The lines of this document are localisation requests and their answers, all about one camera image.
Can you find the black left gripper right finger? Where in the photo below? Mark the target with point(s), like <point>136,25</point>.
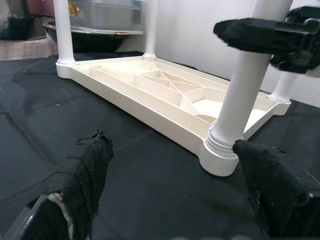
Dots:
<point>280,190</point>

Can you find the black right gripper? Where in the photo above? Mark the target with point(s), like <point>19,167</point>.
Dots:
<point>300,45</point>

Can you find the black wok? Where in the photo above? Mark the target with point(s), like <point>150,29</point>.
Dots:
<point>100,37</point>

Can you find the white plastic children table top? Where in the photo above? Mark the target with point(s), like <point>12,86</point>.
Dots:
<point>150,90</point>

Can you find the clear plastic container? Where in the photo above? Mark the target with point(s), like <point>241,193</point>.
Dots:
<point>107,15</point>

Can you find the black tablecloth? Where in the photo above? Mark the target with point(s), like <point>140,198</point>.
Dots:
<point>150,190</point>

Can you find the white plastic table leg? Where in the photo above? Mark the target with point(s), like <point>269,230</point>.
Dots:
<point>283,86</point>
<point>63,30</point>
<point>240,95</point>
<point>151,27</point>

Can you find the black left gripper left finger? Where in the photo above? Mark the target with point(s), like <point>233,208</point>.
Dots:
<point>80,180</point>

